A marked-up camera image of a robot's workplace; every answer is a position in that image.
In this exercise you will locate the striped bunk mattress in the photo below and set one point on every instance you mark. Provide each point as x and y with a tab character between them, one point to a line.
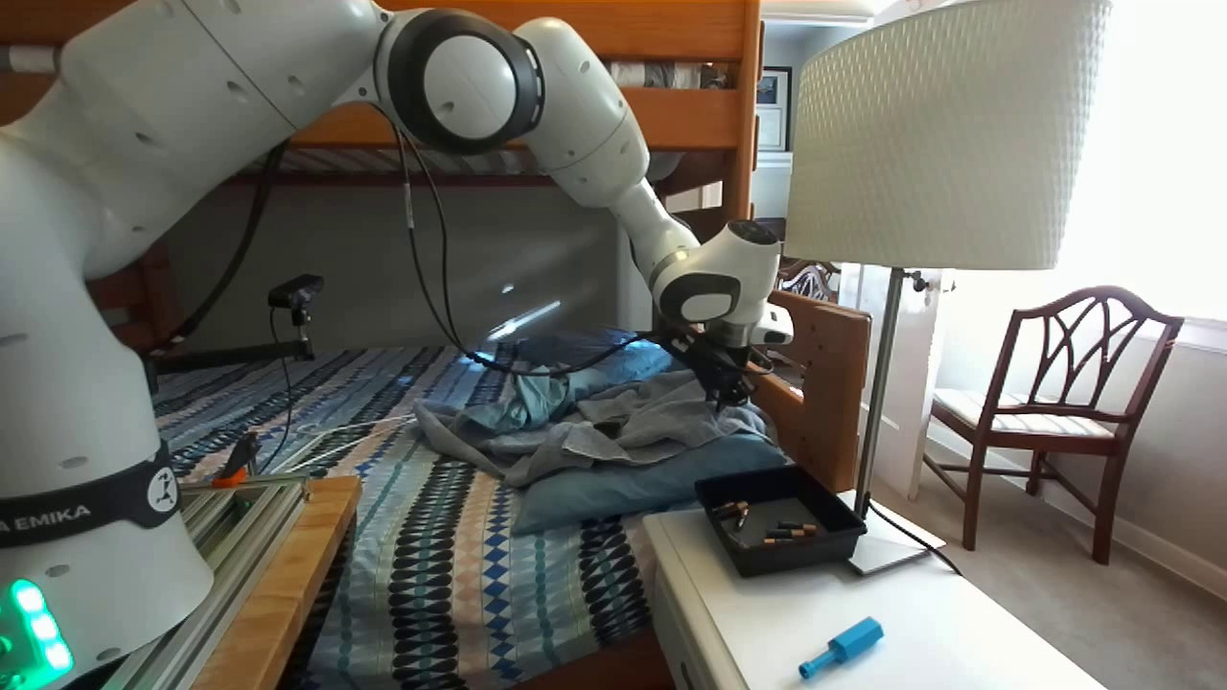
665	76

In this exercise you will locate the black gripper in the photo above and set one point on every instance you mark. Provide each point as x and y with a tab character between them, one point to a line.
720	351

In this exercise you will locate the black plastic tray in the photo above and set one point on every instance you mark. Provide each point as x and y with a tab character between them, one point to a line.
781	556

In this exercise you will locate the black camera on stand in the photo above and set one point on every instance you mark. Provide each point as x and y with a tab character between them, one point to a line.
294	294

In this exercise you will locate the grey towel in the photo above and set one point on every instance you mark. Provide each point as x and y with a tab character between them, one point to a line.
600	441

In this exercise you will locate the wooden bunk bed frame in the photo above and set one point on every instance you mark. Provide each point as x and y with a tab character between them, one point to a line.
819	368

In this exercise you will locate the framed wall picture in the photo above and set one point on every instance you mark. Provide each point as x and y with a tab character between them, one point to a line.
774	110

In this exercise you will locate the blue pen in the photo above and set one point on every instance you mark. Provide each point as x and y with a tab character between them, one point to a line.
844	644

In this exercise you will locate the patterned blue striped bedspread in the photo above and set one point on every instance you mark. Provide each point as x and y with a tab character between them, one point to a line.
448	578

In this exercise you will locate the dark wooden chair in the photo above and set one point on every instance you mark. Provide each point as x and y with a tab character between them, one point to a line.
1023	429

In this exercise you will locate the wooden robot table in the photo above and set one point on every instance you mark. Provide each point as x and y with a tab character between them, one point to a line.
254	600

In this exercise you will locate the white nightstand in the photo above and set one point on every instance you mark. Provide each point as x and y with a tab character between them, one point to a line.
790	628

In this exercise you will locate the small brass hardware piece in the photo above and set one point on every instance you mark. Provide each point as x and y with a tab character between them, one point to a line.
734	515
790	528

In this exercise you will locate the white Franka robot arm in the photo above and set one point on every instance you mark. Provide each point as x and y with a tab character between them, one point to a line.
128	128

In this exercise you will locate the aluminium rail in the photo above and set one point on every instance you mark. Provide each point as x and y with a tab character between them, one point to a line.
168	615

